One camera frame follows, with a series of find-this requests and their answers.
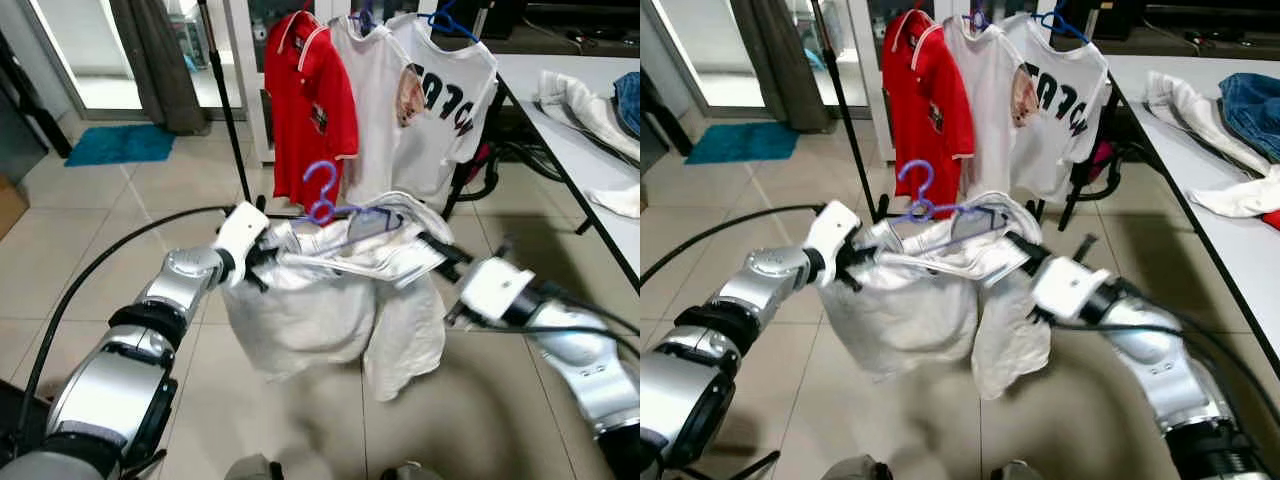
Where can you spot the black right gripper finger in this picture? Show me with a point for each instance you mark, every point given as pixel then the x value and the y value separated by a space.
pixel 437 256
pixel 1024 255

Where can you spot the white denim jacket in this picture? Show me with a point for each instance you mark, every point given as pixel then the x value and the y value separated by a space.
pixel 300 320
pixel 900 320

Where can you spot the purple plastic hanger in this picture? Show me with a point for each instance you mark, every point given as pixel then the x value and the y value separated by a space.
pixel 336 182
pixel 978 20
pixel 930 182
pixel 365 20

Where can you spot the blue denim jacket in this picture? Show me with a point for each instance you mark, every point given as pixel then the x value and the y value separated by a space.
pixel 1255 115
pixel 628 105

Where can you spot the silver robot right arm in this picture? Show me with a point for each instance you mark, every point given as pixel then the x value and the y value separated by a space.
pixel 1170 360
pixel 590 360

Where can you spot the blue plastic hanger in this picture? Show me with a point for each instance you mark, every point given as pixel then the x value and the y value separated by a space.
pixel 1062 22
pixel 450 22

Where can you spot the black office chair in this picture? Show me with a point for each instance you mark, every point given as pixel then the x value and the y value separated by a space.
pixel 1125 185
pixel 510 180

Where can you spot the white black-lettered t-shirt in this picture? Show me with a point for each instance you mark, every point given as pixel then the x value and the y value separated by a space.
pixel 1065 110
pixel 450 110

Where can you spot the metal clothes rack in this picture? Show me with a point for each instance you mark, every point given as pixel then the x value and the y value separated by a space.
pixel 228 110
pixel 850 110

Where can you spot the white picture t-shirt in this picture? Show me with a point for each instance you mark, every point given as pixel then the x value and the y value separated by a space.
pixel 375 100
pixel 990 100

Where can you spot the red polo shirt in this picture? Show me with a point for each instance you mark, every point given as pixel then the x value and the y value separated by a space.
pixel 310 110
pixel 925 100

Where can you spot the teal floor mat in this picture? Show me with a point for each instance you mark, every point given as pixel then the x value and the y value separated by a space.
pixel 740 143
pixel 120 145

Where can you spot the white cloth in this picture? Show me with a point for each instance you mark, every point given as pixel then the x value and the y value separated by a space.
pixel 1235 198
pixel 615 202

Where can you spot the grey robot left foot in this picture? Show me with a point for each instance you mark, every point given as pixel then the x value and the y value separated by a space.
pixel 255 468
pixel 860 468

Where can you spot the white denim garment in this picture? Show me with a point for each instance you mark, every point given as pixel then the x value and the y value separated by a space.
pixel 580 105
pixel 1180 105

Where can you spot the grey curtain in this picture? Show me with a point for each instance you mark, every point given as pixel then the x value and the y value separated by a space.
pixel 780 70
pixel 155 70

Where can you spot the black desk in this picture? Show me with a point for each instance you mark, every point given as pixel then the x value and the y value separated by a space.
pixel 668 120
pixel 45 110

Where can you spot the red cloth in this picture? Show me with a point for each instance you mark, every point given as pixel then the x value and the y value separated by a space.
pixel 1272 220

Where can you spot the cardboard box printed C/NO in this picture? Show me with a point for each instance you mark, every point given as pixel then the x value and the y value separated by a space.
pixel 10 205

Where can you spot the glass sliding door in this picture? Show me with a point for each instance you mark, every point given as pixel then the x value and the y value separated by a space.
pixel 80 50
pixel 700 50

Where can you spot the black low sideboard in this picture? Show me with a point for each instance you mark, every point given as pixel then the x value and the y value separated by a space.
pixel 580 30
pixel 1200 30

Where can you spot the grey metal cabinet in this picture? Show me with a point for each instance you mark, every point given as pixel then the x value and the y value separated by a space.
pixel 20 140

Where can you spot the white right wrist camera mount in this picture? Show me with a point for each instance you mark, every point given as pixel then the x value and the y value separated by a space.
pixel 1070 290
pixel 495 290

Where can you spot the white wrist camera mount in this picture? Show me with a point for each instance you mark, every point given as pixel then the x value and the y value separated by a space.
pixel 495 290
pixel 240 235
pixel 832 235
pixel 1070 290

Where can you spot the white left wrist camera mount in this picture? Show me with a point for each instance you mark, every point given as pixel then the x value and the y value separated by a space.
pixel 832 235
pixel 240 235

